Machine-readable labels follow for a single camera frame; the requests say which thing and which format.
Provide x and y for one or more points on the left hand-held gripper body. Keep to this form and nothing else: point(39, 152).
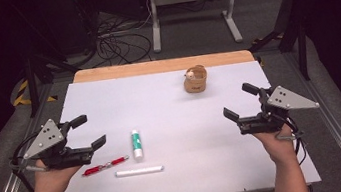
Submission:
point(50, 136)

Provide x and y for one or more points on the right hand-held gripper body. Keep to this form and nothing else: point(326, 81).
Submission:
point(285, 100)

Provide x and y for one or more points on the red pen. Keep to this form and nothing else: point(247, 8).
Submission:
point(117, 161)

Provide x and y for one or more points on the green white glue stick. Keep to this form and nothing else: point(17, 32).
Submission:
point(136, 144)

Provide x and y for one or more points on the brown pen holder cup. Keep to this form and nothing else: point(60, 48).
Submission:
point(195, 86)

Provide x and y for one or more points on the white pen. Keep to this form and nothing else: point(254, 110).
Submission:
point(138, 171)

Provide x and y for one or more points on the person's left hand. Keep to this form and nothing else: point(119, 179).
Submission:
point(51, 181)

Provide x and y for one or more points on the person's right hand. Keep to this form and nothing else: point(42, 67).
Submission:
point(275, 147)

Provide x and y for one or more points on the yellow black hazard tape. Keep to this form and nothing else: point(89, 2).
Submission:
point(20, 98)

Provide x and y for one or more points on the black metal stand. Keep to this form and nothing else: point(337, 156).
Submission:
point(32, 85)
point(302, 54)

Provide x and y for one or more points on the white board cover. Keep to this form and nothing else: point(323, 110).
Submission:
point(175, 119)

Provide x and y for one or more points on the small white round object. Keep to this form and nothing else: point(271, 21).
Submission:
point(191, 73)

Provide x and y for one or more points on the black equipment case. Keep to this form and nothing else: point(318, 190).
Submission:
point(70, 22)

